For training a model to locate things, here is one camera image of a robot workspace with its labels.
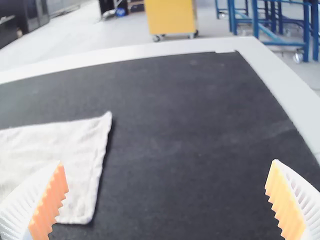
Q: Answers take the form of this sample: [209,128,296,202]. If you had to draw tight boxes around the black mat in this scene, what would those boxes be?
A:
[0,50,320,240]

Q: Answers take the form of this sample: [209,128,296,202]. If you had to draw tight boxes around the blue workbench frame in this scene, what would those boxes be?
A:
[215,0,251,36]
[251,0,320,63]

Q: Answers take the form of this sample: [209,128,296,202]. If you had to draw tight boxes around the pale towel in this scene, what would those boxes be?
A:
[0,110,114,225]

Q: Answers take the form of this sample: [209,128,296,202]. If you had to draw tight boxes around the yellow wheeled cabinet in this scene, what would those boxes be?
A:
[144,0,200,43]

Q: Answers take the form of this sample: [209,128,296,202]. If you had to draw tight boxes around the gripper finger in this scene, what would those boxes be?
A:
[264,158,320,240]
[0,159,70,240]

